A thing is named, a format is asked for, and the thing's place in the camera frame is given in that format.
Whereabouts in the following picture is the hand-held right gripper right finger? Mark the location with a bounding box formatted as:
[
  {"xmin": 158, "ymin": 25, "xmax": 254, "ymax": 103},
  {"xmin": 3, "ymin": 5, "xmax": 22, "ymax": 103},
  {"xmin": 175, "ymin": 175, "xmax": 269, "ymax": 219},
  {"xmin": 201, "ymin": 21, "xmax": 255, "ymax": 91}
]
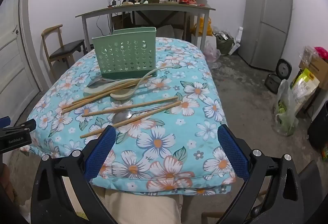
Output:
[{"xmin": 217, "ymin": 124, "xmax": 309, "ymax": 224}]

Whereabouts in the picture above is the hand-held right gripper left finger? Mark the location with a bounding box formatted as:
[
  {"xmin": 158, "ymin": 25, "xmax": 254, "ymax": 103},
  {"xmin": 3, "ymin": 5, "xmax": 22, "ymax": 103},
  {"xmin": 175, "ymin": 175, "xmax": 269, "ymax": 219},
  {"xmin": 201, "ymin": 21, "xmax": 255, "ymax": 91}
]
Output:
[{"xmin": 29, "ymin": 125, "xmax": 117, "ymax": 224}]

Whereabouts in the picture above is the metal spoon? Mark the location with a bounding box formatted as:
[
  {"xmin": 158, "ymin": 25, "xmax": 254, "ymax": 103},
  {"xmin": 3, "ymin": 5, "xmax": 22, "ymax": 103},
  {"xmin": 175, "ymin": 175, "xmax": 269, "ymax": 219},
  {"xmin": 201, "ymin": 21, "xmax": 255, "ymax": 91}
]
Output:
[{"xmin": 112, "ymin": 105, "xmax": 170, "ymax": 125}]

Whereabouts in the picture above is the wooden chopstick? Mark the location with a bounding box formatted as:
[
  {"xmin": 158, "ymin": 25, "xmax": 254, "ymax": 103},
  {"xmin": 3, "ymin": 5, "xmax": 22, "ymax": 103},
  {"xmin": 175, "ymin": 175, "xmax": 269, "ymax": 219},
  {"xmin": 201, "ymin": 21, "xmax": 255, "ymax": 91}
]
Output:
[
  {"xmin": 77, "ymin": 80, "xmax": 144, "ymax": 101},
  {"xmin": 61, "ymin": 84, "xmax": 137, "ymax": 114},
  {"xmin": 81, "ymin": 97, "xmax": 178, "ymax": 117},
  {"xmin": 72, "ymin": 82, "xmax": 131, "ymax": 105},
  {"xmin": 61, "ymin": 76, "xmax": 152, "ymax": 109},
  {"xmin": 80, "ymin": 101, "xmax": 181, "ymax": 139}
]

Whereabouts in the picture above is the beige plastic soup spoon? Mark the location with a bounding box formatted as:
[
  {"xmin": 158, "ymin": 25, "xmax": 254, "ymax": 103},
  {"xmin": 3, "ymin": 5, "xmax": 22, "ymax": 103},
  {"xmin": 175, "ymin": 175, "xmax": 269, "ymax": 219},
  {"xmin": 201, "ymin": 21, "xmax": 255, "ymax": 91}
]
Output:
[
  {"xmin": 84, "ymin": 78, "xmax": 123, "ymax": 94},
  {"xmin": 110, "ymin": 66, "xmax": 178, "ymax": 101}
]

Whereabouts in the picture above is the green perforated utensil holder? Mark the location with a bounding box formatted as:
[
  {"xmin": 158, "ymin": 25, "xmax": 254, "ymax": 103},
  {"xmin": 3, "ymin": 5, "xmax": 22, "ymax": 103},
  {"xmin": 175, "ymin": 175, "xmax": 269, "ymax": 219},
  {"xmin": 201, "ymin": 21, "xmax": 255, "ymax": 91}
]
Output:
[{"xmin": 92, "ymin": 27, "xmax": 157, "ymax": 79}]

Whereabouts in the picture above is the blue floral blanket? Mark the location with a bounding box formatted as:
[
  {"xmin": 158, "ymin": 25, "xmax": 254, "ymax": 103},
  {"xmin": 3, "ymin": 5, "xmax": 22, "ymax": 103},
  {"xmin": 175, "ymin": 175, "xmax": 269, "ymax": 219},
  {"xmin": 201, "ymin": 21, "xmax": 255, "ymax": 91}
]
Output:
[{"xmin": 27, "ymin": 37, "xmax": 237, "ymax": 195}]

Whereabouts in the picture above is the white door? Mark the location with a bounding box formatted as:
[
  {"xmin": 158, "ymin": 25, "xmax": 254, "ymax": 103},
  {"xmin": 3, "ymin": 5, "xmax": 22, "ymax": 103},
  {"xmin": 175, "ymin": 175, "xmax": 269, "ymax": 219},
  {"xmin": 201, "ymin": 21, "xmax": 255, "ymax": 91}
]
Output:
[{"xmin": 0, "ymin": 0, "xmax": 42, "ymax": 118}]

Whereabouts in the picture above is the clear plastic bag of greens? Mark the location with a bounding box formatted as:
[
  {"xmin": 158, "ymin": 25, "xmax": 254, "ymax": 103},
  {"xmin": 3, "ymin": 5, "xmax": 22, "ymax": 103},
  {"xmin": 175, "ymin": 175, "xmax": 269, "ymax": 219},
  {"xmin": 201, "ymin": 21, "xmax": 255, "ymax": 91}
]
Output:
[{"xmin": 274, "ymin": 79, "xmax": 299, "ymax": 136}]

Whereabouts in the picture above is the beige cloth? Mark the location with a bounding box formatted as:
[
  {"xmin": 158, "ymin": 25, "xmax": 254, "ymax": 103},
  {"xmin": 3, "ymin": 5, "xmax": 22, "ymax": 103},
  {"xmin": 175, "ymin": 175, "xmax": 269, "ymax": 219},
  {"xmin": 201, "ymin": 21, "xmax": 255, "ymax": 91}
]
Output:
[{"xmin": 102, "ymin": 187, "xmax": 184, "ymax": 224}]

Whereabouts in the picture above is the black rice cooker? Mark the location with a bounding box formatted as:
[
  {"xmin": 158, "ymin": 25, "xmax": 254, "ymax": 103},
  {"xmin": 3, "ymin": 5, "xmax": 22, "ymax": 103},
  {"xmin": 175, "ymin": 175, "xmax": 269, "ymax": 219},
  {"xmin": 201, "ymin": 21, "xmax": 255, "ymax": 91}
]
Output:
[{"xmin": 264, "ymin": 59, "xmax": 293, "ymax": 94}]

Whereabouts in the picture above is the black box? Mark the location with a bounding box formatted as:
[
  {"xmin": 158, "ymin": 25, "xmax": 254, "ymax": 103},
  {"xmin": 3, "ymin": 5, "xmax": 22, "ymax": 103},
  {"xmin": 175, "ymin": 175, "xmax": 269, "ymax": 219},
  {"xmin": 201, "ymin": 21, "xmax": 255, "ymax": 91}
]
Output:
[{"xmin": 307, "ymin": 100, "xmax": 328, "ymax": 149}]

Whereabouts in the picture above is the wooden chair with black seat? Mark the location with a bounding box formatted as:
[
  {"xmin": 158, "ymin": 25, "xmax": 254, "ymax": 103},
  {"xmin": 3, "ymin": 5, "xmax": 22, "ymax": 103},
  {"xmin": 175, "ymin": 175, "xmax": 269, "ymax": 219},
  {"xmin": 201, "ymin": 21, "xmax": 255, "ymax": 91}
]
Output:
[{"xmin": 42, "ymin": 25, "xmax": 88, "ymax": 79}]

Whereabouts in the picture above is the yellow green packet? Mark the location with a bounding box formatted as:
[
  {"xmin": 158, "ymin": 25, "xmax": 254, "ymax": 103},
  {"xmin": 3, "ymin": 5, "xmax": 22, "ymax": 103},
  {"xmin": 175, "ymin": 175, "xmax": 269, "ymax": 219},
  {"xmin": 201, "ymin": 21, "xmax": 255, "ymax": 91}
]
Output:
[{"xmin": 291, "ymin": 69, "xmax": 321, "ymax": 105}]

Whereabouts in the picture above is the pale pink plastic bag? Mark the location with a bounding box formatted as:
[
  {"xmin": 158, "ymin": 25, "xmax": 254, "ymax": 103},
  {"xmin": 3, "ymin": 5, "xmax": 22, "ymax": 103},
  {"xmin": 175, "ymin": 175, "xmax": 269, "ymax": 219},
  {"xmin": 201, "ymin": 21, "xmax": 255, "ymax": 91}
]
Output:
[{"xmin": 204, "ymin": 40, "xmax": 221, "ymax": 63}]

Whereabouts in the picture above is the olive green bag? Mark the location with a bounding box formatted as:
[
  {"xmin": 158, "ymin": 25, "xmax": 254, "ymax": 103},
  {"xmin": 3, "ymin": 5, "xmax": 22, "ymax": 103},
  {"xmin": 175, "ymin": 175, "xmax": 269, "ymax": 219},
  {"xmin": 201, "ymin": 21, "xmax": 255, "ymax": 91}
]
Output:
[{"xmin": 215, "ymin": 31, "xmax": 235, "ymax": 55}]

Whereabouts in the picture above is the white plastic appliance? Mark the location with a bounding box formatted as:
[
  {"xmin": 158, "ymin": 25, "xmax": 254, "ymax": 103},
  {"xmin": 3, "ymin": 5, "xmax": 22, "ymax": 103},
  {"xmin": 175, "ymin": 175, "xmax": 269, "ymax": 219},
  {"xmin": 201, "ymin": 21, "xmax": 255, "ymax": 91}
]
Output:
[{"xmin": 228, "ymin": 27, "xmax": 244, "ymax": 56}]

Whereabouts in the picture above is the yellow plastic bag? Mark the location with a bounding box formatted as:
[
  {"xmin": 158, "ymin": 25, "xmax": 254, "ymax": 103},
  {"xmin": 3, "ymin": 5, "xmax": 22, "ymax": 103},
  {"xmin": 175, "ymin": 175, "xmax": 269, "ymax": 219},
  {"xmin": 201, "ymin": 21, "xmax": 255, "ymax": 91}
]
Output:
[{"xmin": 193, "ymin": 16, "xmax": 213, "ymax": 36}]

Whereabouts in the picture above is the brown cardboard box under desk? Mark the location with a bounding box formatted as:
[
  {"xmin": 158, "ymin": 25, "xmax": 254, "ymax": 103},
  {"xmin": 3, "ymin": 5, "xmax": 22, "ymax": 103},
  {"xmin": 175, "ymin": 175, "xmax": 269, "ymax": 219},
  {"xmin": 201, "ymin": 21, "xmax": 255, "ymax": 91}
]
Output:
[{"xmin": 111, "ymin": 12, "xmax": 136, "ymax": 31}]

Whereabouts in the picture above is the pink crumpled item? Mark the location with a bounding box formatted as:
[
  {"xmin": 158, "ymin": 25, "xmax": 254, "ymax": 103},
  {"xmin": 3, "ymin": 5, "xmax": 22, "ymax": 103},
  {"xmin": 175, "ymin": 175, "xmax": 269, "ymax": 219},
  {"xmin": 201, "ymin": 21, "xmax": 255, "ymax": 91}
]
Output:
[{"xmin": 314, "ymin": 47, "xmax": 328, "ymax": 61}]

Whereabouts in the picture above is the silver refrigerator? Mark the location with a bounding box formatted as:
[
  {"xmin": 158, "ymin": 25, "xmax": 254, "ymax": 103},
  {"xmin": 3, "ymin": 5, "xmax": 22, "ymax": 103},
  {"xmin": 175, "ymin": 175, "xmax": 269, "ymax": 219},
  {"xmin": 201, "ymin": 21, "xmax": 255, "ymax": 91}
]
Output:
[{"xmin": 237, "ymin": 0, "xmax": 294, "ymax": 72}]

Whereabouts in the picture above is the grey desk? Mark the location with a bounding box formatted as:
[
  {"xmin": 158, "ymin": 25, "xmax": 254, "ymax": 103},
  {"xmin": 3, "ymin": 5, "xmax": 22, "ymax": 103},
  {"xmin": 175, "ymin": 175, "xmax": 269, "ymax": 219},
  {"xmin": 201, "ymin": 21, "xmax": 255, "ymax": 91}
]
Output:
[{"xmin": 75, "ymin": 3, "xmax": 216, "ymax": 51}]

